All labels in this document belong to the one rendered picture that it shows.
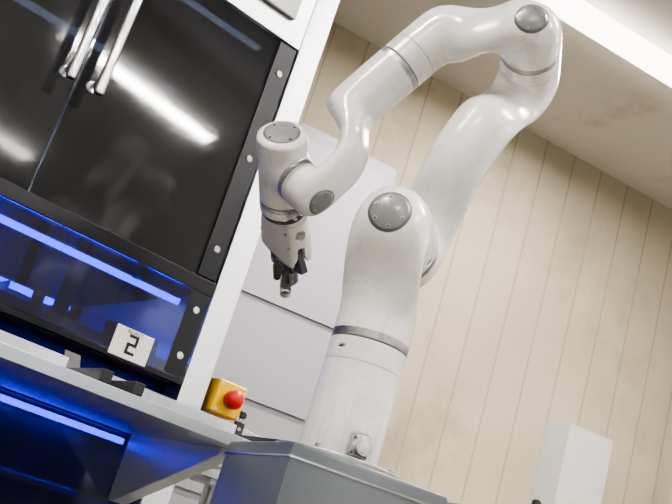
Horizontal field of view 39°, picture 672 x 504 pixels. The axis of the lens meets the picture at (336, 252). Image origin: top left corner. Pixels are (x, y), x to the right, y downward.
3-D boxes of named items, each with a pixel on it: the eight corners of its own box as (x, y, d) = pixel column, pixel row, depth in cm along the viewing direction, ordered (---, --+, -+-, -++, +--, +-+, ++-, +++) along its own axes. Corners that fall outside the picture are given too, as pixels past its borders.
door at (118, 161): (28, 192, 179) (137, -58, 198) (212, 284, 202) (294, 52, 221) (29, 192, 178) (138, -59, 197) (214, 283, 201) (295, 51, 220)
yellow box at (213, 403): (193, 409, 202) (204, 377, 204) (220, 420, 206) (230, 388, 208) (211, 410, 196) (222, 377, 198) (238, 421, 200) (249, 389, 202)
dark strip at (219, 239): (161, 370, 192) (279, 41, 217) (180, 378, 194) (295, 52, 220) (164, 370, 191) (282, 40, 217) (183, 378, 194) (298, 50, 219)
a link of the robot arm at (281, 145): (320, 201, 162) (290, 174, 168) (321, 138, 153) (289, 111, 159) (279, 219, 159) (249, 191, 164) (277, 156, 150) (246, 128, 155)
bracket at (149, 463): (107, 499, 182) (131, 434, 186) (120, 504, 183) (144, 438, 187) (195, 524, 155) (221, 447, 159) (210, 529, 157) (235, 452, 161)
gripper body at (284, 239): (318, 211, 164) (318, 259, 171) (284, 182, 170) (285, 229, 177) (283, 228, 160) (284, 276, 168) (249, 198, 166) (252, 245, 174)
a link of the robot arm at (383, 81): (449, 115, 160) (314, 233, 156) (390, 73, 169) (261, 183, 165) (437, 80, 152) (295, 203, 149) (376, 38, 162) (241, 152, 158)
